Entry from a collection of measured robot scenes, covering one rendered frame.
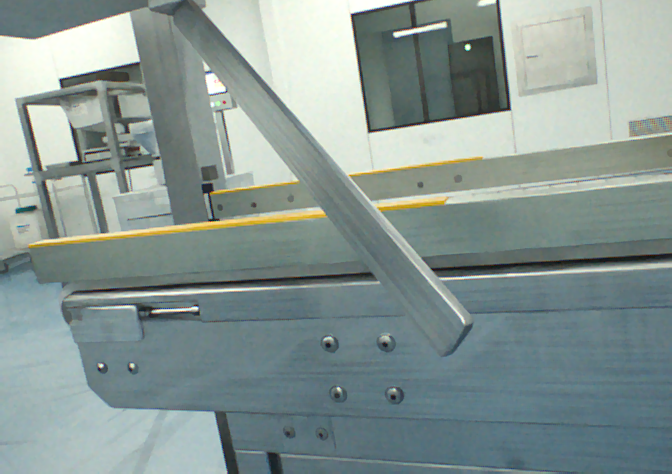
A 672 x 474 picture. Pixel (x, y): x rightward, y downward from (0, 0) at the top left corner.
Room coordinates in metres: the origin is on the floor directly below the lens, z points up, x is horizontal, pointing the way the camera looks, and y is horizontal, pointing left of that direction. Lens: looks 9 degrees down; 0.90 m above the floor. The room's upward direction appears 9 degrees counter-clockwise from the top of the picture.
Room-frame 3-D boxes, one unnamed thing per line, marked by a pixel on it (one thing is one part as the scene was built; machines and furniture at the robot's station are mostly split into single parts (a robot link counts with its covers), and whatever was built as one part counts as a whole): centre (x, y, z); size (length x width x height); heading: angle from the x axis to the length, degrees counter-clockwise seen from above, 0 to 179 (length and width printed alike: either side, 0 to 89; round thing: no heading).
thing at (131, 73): (6.11, 2.14, 1.43); 1.32 x 0.01 x 1.11; 77
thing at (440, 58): (5.33, -1.14, 1.43); 1.38 x 0.01 x 1.16; 77
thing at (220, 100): (3.26, 0.58, 1.07); 0.23 x 0.10 x 0.62; 77
